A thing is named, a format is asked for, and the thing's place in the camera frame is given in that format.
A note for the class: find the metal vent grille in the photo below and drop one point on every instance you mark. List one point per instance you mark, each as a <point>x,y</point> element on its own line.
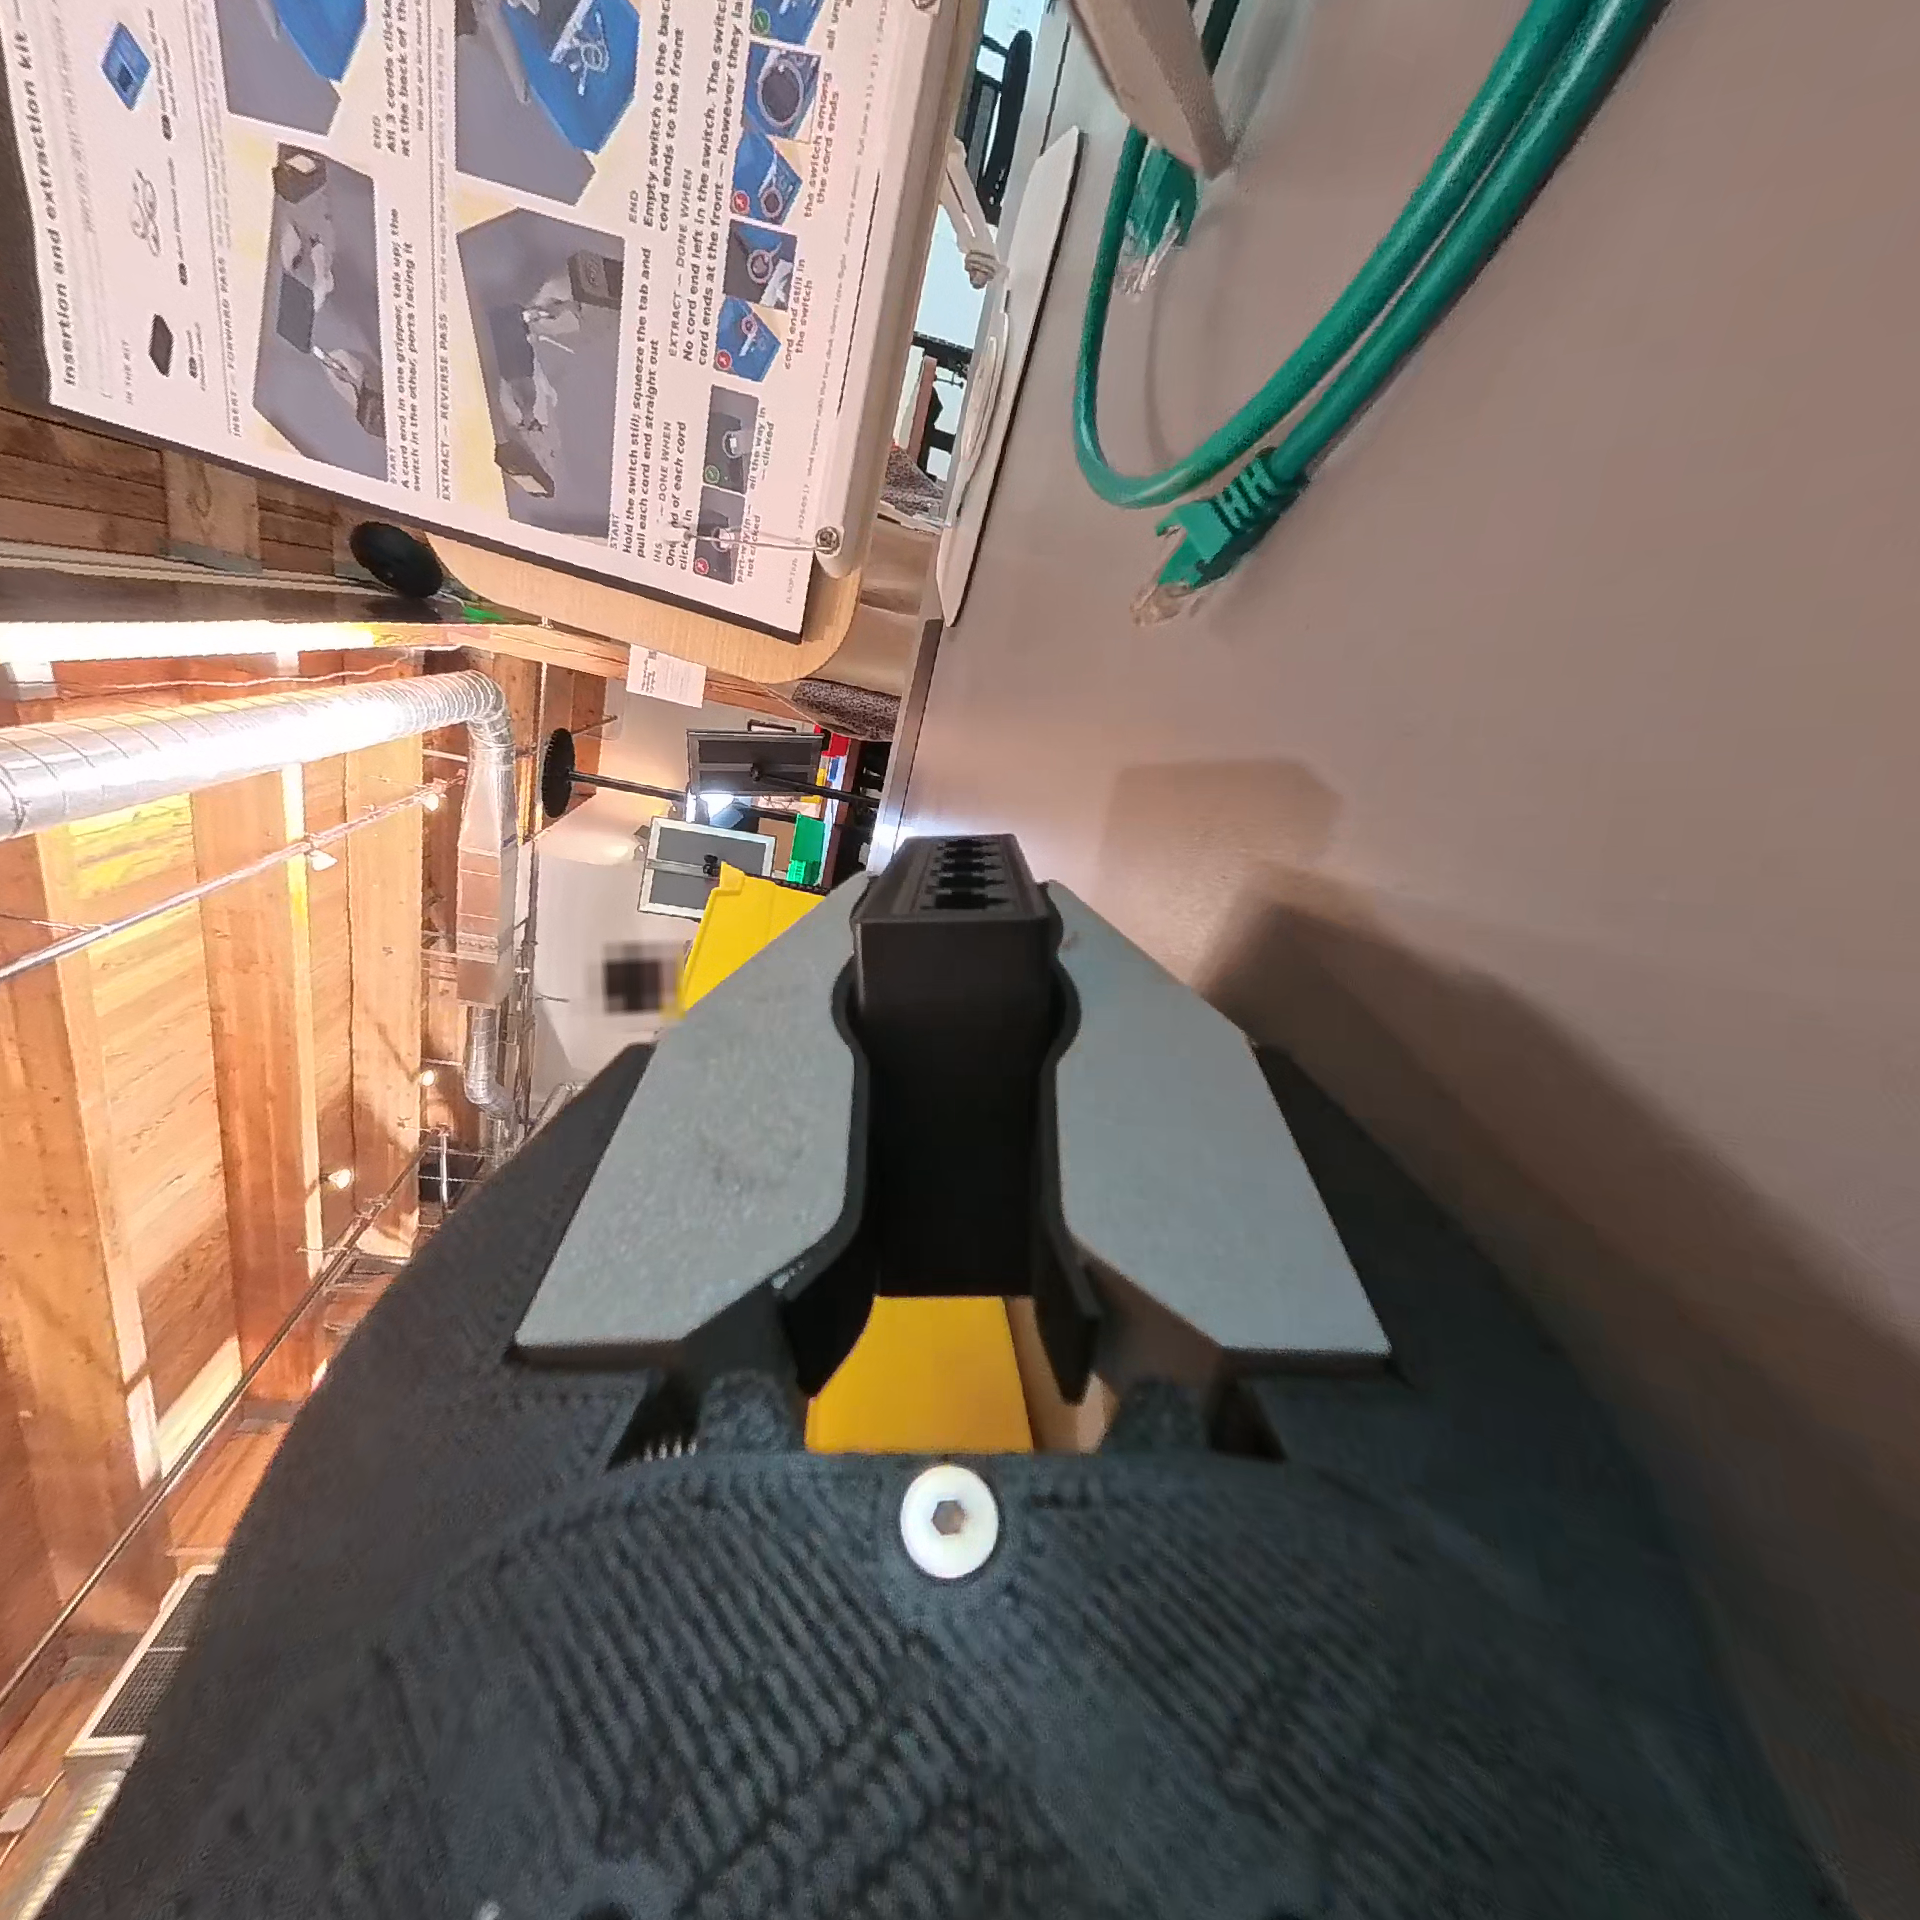
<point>150,1664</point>

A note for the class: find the black ethernet switch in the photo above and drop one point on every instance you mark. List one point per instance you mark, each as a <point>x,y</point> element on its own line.
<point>953,1110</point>

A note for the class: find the black round stand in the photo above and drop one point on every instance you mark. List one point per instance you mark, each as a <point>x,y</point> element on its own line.
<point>562,773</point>

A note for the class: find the small monitor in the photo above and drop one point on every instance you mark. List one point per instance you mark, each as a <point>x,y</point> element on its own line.
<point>704,871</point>

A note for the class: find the wooden sign board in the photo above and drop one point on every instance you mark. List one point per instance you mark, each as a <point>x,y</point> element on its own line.
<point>675,638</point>

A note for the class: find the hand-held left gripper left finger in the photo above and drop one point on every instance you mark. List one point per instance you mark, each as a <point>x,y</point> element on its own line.
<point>704,1185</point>

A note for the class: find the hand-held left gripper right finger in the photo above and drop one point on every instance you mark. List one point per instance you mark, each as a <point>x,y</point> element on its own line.
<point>1200,1185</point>

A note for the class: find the metal duct pipe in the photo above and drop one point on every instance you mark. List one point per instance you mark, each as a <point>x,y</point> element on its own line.
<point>225,750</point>

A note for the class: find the instruction poster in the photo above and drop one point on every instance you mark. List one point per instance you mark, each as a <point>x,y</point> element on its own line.
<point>450,225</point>

